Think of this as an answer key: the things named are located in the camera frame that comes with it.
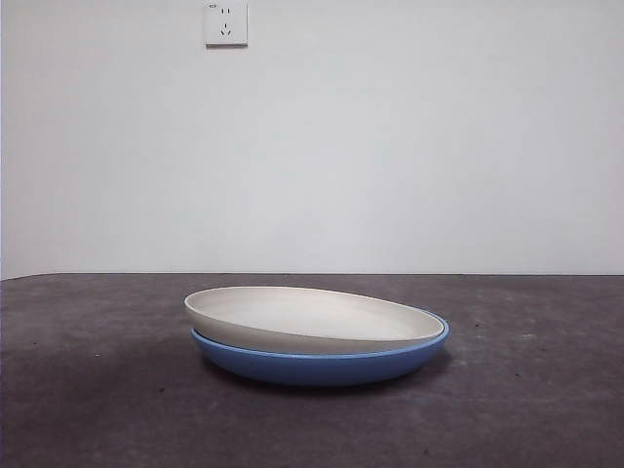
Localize white wall socket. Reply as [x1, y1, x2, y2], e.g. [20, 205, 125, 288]
[204, 2, 250, 49]

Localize blue round plate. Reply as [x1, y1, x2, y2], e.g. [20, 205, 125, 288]
[189, 306, 452, 389]

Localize white round plate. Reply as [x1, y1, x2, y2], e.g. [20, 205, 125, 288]
[183, 285, 447, 356]

